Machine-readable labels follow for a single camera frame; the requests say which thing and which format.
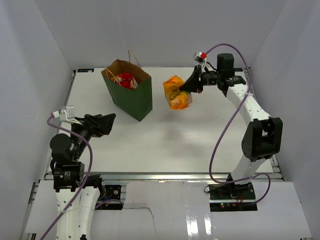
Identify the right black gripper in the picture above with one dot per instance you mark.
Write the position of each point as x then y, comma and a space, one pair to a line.
194, 83

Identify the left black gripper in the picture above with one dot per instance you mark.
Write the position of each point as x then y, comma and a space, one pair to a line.
104, 123

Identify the orange snack bag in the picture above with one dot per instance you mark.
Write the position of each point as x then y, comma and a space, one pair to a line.
177, 99

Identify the green brown paper bag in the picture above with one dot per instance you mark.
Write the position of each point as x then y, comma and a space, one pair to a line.
138, 102

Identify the large red snack bag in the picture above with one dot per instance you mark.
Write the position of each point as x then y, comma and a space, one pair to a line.
125, 80

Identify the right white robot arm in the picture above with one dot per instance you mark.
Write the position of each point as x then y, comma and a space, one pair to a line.
263, 135

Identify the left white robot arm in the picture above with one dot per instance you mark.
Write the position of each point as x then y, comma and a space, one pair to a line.
77, 190

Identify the left blue corner label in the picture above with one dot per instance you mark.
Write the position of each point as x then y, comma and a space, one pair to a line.
85, 70

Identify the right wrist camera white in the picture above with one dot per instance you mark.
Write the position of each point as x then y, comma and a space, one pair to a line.
201, 59

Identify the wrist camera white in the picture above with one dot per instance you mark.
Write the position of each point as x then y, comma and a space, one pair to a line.
66, 114
201, 59

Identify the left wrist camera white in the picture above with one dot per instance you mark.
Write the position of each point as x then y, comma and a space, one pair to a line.
66, 114

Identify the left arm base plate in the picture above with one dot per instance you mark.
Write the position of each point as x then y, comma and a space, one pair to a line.
111, 192

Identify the aluminium front rail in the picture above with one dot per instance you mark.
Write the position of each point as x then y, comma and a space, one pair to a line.
121, 176

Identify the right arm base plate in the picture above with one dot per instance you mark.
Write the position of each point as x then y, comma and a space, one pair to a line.
231, 198

